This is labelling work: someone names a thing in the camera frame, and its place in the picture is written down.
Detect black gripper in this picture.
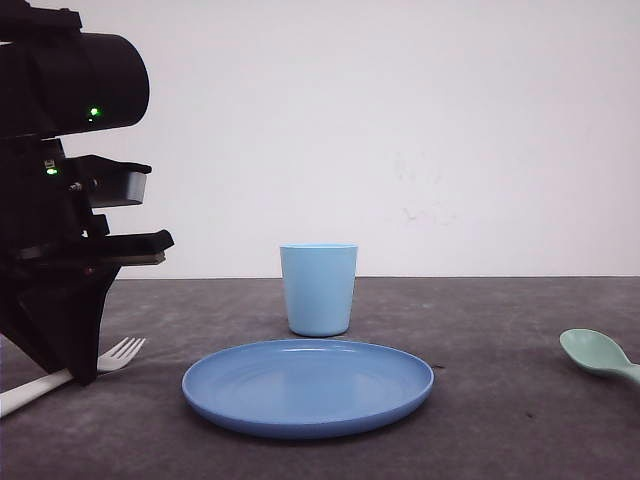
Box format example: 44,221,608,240
1,138,174,386

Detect mint green plastic spoon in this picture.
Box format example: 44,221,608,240
559,328,639,383

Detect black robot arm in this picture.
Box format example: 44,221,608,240
1,1,173,385

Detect blue plastic plate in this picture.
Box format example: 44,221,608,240
182,339,435,440

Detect light blue plastic cup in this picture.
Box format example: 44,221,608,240
280,243,358,337

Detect grey table mat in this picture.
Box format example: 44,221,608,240
0,275,640,480

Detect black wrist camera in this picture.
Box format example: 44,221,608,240
66,155,152,208

